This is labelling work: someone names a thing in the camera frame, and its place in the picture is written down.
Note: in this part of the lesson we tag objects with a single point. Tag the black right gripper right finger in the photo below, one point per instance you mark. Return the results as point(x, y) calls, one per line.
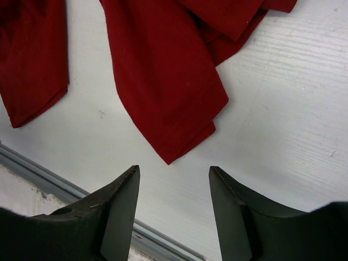
point(251, 226)

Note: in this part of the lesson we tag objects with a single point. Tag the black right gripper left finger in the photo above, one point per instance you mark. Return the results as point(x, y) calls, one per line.
point(97, 227)

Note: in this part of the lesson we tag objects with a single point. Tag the red t shirt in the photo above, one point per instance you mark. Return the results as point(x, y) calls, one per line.
point(164, 56)

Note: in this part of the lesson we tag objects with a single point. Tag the aluminium table edge rail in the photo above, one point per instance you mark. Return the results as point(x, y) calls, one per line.
point(145, 239)

